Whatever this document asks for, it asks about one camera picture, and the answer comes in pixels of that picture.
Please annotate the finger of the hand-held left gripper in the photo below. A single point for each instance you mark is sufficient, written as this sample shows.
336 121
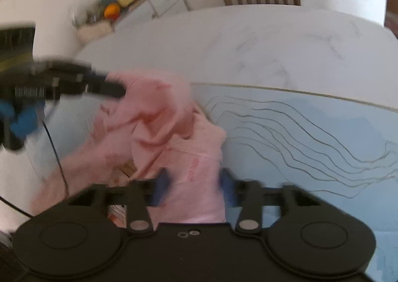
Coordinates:
108 86

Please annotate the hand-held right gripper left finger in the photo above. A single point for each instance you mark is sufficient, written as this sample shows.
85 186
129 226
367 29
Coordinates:
161 187

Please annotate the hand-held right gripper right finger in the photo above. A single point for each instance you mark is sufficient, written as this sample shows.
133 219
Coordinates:
228 187

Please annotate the pink printed shirt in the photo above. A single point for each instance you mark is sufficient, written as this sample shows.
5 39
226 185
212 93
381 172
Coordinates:
155 114

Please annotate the person's left hand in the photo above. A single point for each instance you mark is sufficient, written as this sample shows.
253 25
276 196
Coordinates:
26 123

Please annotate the orange round item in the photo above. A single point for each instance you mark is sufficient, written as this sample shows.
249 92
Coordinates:
112 11

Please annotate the teal item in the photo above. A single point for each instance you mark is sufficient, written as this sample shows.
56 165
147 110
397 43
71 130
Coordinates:
108 0

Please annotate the light blue table mat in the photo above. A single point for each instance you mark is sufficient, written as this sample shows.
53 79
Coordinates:
295 132

